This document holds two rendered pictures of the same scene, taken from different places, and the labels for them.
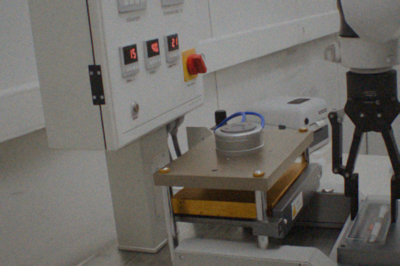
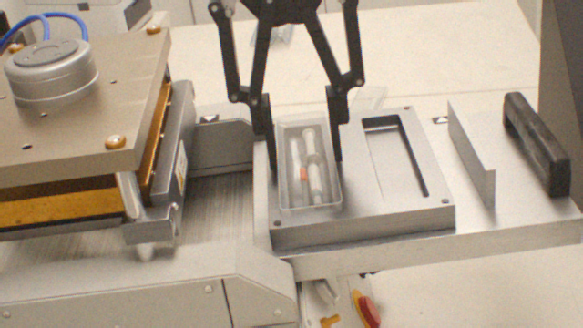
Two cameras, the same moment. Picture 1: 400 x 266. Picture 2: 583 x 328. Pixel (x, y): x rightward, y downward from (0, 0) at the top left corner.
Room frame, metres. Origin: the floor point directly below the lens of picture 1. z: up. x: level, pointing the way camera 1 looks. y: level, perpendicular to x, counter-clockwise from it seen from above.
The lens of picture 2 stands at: (0.29, 0.00, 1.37)
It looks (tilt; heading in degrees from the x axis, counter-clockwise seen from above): 31 degrees down; 335
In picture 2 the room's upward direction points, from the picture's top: 8 degrees counter-clockwise
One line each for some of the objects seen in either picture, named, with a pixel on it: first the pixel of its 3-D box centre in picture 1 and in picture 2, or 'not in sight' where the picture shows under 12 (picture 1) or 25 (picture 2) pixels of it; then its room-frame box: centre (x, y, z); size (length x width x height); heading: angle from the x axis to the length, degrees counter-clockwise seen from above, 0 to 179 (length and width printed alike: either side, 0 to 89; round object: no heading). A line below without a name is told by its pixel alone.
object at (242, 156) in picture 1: (227, 160); (38, 109); (0.98, -0.05, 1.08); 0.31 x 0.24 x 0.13; 154
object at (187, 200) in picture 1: (244, 173); (74, 127); (0.96, -0.07, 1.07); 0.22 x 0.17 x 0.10; 154
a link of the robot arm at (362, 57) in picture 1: (359, 50); not in sight; (0.88, -0.26, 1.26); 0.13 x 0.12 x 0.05; 154
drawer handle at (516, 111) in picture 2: not in sight; (534, 139); (0.76, -0.47, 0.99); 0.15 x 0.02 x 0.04; 154
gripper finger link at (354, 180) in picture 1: (354, 197); (270, 131); (0.87, -0.24, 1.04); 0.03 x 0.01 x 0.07; 154
